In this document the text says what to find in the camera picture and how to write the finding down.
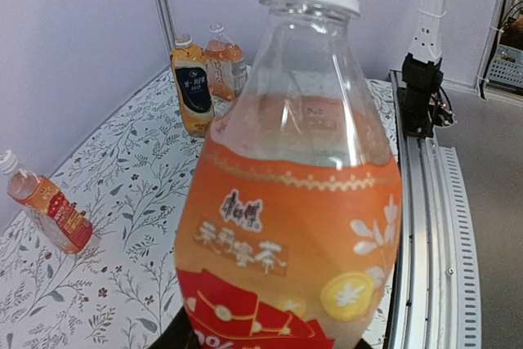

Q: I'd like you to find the orange grey-label tea bottle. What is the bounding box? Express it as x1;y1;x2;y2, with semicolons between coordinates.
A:
174;0;402;348

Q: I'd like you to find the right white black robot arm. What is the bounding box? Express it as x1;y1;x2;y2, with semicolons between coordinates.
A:
398;0;454;138

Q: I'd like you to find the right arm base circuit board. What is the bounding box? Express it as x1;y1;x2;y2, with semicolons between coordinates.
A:
430;88;454;128

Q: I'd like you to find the floral patterned table mat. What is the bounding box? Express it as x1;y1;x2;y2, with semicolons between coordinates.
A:
0;65;404;349

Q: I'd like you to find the wide orange tea bottle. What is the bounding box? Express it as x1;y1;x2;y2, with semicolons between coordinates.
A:
205;22;248;102

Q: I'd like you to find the slim red-label tea bottle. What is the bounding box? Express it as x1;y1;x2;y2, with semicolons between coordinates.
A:
1;150;93;253

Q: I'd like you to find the front aluminium rail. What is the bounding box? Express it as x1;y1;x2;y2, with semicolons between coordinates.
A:
386;69;485;349

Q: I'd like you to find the black-label orange drink bottle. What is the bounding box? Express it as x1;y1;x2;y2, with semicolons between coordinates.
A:
170;34;215;137

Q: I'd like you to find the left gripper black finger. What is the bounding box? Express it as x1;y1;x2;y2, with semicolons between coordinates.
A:
149;310;196;349

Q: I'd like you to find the right aluminium frame post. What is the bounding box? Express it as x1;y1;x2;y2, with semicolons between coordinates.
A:
154;0;176;54

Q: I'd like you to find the grey plastic crate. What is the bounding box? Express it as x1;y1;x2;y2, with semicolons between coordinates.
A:
487;44;522;89

